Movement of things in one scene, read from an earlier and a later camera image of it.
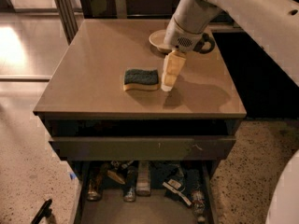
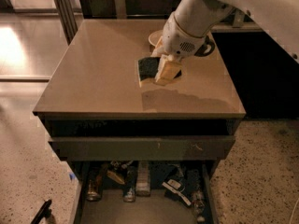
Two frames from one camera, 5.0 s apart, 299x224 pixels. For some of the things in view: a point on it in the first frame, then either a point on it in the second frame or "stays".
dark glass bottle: [131, 179] stays
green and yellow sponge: [141, 78] to [147, 68]
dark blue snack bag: [176, 181] stays
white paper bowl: [157, 38] stays
